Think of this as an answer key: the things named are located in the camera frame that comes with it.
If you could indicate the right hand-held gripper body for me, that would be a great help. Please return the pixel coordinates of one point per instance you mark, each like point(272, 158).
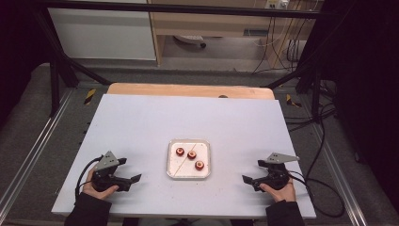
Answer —
point(277, 175)

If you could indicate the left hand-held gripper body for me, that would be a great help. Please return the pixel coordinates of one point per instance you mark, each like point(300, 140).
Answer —
point(106, 163)

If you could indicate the square white tray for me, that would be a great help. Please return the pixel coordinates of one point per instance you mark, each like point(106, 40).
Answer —
point(178, 168)

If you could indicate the red cap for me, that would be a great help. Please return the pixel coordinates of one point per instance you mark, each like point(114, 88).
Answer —
point(199, 165)
point(191, 154)
point(179, 152)

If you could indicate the thin wooden skewer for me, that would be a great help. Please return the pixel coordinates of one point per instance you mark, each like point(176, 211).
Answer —
point(184, 161)

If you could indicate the person's right hand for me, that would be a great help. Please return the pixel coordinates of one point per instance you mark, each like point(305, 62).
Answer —
point(284, 195)

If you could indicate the person's left hand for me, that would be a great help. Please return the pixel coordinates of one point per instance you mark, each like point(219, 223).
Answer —
point(97, 194)

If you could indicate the yellow black striped tape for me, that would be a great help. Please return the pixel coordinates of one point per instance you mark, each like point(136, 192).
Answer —
point(90, 96)
point(291, 101)

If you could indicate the wooden table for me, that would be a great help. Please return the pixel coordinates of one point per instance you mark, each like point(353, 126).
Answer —
point(188, 91)

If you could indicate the white cabinet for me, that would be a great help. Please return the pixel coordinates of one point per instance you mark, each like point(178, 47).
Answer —
point(103, 34)

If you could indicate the dark curtain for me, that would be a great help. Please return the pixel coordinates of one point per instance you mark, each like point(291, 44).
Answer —
point(15, 47)
point(367, 78)

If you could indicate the white chair base with wheel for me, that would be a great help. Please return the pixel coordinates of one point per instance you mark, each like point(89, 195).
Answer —
point(189, 39)

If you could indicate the wooden desk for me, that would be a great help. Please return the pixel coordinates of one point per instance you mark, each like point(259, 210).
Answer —
point(204, 25)

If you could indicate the white power strip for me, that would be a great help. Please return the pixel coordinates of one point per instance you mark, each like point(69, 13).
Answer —
point(276, 3)

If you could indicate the aluminium rail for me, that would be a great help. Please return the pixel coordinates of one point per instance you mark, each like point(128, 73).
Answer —
point(34, 150)
point(342, 175)

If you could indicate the black metal frame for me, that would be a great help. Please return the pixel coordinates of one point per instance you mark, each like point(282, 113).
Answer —
point(175, 10)

